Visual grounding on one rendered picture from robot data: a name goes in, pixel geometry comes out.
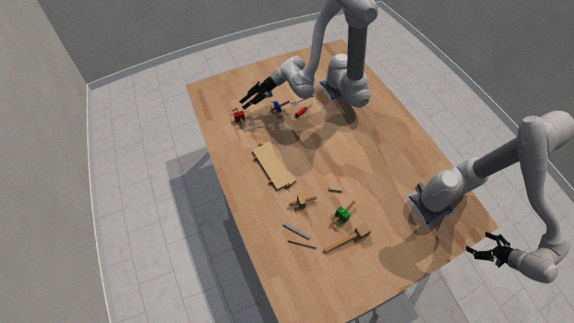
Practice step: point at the wooden mallet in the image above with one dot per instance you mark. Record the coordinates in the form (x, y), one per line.
(361, 231)

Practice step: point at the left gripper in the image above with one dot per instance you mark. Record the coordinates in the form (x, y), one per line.
(502, 253)

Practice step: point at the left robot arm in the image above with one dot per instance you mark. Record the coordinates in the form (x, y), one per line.
(537, 139)

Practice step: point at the grey metal bar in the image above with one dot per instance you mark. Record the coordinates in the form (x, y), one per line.
(296, 230)

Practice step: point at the red screwdriver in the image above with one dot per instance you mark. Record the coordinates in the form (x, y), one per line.
(302, 111)

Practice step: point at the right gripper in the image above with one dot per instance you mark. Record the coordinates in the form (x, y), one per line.
(259, 88)

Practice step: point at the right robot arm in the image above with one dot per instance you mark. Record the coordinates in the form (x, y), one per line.
(353, 86)

